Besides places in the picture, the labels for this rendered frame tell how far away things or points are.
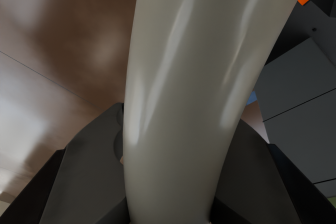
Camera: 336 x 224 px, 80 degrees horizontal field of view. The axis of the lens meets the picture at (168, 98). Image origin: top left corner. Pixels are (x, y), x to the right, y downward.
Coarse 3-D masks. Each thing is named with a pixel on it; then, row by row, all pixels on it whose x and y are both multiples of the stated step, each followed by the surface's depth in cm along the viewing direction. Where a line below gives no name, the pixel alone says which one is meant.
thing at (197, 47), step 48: (144, 0) 4; (192, 0) 3; (240, 0) 3; (288, 0) 3; (144, 48) 4; (192, 48) 3; (240, 48) 3; (144, 96) 4; (192, 96) 4; (240, 96) 4; (144, 144) 4; (192, 144) 4; (144, 192) 5; (192, 192) 5
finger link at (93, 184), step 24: (96, 120) 10; (120, 120) 12; (72, 144) 9; (96, 144) 9; (120, 144) 10; (72, 168) 8; (96, 168) 8; (120, 168) 8; (72, 192) 7; (96, 192) 7; (120, 192) 7; (48, 216) 6; (72, 216) 6; (96, 216) 6; (120, 216) 7
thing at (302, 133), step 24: (312, 48) 110; (264, 72) 128; (288, 72) 113; (312, 72) 102; (264, 96) 117; (288, 96) 105; (312, 96) 95; (264, 120) 108; (288, 120) 98; (312, 120) 89; (288, 144) 91; (312, 144) 84; (312, 168) 79
